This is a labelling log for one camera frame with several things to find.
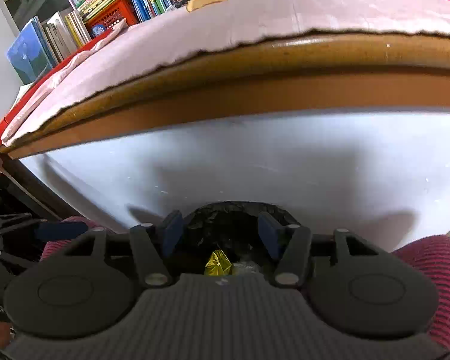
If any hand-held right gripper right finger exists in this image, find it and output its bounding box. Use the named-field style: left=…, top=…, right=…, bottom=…
left=258, top=212, right=392, bottom=289

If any red tray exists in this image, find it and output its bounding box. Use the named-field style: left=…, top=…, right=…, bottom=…
left=0, top=30, right=113, bottom=147

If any gold foil wrapper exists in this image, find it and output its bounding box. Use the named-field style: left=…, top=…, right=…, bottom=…
left=204, top=249, right=233, bottom=278

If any black lined trash bin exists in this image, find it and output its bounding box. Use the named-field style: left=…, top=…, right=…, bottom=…
left=182, top=200, right=299, bottom=278

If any person's left leg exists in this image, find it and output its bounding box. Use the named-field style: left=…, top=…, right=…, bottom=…
left=40, top=215, right=107, bottom=261

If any pink rolled cloth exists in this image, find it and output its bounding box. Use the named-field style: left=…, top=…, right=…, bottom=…
left=52, top=18, right=130, bottom=72

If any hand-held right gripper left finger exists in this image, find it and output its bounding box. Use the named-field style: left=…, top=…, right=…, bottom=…
left=64, top=210, right=184, bottom=289

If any red plastic crate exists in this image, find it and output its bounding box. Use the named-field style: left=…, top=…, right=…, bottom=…
left=84, top=0, right=139, bottom=38

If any row of worn pale books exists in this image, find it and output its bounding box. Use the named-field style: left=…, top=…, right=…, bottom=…
left=5, top=9, right=92, bottom=85

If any pink tablecloth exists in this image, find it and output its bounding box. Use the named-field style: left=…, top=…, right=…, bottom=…
left=2, top=0, right=450, bottom=147

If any orange peel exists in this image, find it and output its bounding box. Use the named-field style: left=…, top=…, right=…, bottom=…
left=186, top=0, right=229, bottom=13

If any wooden table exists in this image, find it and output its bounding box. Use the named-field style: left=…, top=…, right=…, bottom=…
left=0, top=32, right=450, bottom=160

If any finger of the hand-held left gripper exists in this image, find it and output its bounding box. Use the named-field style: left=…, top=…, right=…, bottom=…
left=0, top=213, right=89, bottom=241

